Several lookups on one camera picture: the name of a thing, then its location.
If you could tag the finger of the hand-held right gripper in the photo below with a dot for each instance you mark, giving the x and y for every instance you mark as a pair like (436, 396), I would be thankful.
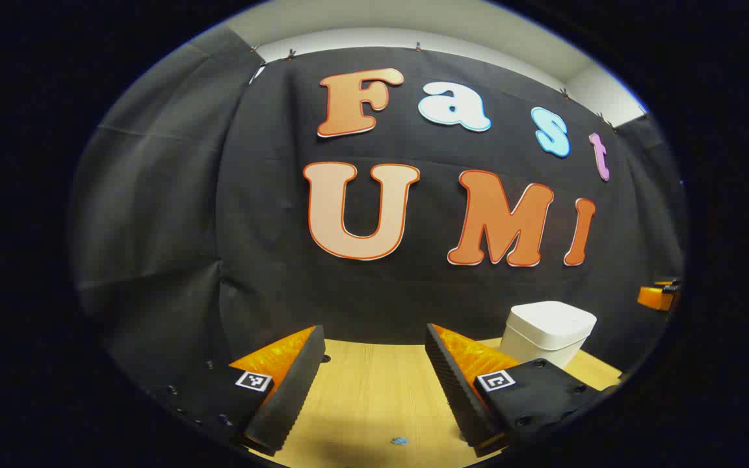
(657, 296)

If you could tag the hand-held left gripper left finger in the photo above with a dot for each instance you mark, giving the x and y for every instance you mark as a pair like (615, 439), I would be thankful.
(296, 390)

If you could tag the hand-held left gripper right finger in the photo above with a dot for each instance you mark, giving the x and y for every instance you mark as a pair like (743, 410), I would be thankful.
(456, 390)

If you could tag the white desktop garbage bin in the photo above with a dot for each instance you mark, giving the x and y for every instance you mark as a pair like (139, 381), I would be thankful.
(543, 331)

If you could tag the wooden desktop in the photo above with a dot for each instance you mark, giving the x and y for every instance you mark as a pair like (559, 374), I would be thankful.
(374, 390)

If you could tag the black backdrop cloth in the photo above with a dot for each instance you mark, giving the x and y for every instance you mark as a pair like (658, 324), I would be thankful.
(413, 292)

